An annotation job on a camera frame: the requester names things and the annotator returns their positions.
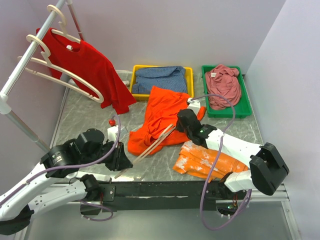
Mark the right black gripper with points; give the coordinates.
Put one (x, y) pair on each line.
(178, 126)

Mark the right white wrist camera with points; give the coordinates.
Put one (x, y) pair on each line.
(194, 105)

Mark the green plastic bin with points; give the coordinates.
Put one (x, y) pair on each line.
(243, 108)

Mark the beige plastic hanger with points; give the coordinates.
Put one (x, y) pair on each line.
(164, 134)

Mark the bright orange t shirt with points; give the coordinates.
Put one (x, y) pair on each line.
(161, 111)

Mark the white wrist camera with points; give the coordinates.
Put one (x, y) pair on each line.
(114, 131)
(194, 105)

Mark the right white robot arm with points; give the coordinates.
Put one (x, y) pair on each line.
(266, 167)

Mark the orange cloth with white paint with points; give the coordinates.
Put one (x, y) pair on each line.
(197, 161)

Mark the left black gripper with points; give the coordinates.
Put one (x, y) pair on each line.
(120, 160)

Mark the metal clothes rack rail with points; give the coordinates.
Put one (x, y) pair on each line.
(5, 109)

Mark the red t shirt on hanger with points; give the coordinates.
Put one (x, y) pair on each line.
(83, 60)

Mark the beige empty hanger front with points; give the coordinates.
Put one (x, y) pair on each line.
(46, 53)

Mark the yellow plastic bin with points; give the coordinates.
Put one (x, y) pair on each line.
(189, 77)

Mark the black base bar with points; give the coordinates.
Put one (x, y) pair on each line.
(163, 195)

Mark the beige hanger holding red shirt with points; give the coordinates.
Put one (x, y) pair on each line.
(63, 25)

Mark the blue checkered shirt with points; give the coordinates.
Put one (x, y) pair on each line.
(164, 77)

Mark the pink crumpled shirt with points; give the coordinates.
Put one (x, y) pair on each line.
(223, 81)

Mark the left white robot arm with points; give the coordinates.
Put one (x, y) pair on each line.
(55, 180)

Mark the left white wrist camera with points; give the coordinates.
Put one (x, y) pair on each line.
(114, 131)

